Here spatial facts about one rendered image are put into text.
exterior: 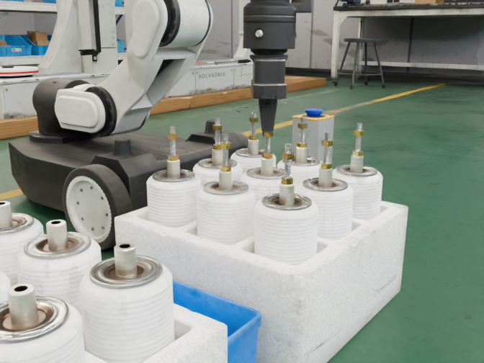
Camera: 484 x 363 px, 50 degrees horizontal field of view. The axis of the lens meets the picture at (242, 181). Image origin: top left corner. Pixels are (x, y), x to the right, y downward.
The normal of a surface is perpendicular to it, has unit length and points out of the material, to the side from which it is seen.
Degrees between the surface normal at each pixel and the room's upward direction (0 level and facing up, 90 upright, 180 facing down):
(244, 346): 92
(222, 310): 88
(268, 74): 90
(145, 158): 45
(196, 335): 0
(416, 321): 0
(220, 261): 90
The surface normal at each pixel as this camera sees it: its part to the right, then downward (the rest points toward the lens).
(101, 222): -0.59, 0.22
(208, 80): 0.81, 0.16
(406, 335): 0.00, -0.96
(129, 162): 0.58, -0.56
